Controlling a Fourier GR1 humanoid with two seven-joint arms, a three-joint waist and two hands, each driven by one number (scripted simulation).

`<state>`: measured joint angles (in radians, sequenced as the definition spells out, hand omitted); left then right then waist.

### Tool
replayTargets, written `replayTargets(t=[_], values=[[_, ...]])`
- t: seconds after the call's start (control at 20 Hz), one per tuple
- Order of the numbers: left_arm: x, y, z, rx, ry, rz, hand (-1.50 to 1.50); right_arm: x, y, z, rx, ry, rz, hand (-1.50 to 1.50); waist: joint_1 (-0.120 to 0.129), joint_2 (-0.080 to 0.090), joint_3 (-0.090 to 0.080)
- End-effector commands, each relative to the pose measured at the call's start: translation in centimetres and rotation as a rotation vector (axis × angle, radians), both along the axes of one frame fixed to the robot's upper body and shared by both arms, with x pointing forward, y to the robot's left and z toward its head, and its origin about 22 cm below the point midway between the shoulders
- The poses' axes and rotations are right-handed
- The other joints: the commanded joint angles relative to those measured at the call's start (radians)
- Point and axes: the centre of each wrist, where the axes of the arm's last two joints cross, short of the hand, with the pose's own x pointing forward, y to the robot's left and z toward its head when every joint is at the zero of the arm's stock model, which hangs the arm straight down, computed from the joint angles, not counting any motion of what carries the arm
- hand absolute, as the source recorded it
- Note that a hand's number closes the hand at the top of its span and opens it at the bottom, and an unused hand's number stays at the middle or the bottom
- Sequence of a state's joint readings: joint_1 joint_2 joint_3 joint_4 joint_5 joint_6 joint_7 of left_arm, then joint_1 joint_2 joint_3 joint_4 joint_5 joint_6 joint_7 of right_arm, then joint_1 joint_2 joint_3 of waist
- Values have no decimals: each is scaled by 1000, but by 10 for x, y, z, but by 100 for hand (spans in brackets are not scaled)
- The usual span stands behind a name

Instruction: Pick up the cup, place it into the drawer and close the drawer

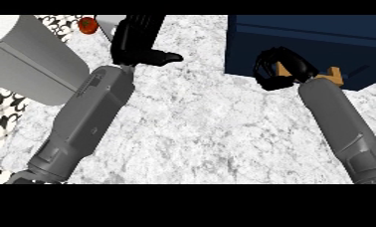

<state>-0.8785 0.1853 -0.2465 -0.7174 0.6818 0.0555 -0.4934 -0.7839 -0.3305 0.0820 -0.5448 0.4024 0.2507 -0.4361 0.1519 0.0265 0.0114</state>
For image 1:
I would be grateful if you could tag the pale grey box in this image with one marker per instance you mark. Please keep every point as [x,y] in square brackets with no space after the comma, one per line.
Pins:
[108,23]

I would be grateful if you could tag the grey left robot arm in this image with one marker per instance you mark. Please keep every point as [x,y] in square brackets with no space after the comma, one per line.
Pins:
[93,108]

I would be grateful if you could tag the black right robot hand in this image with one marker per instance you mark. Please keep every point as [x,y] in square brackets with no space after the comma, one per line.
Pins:
[289,60]

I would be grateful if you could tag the tan cup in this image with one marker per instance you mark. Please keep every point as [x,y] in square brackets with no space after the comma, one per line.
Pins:
[332,75]

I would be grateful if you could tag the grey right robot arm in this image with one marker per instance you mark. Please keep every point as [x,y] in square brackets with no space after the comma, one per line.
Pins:
[338,124]

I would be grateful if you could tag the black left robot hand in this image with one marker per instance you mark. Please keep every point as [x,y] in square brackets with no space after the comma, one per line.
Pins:
[134,43]

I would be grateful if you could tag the red tomato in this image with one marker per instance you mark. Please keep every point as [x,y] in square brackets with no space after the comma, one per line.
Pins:
[87,25]

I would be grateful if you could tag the dark blue drawer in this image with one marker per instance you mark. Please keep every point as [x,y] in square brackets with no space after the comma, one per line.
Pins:
[313,35]

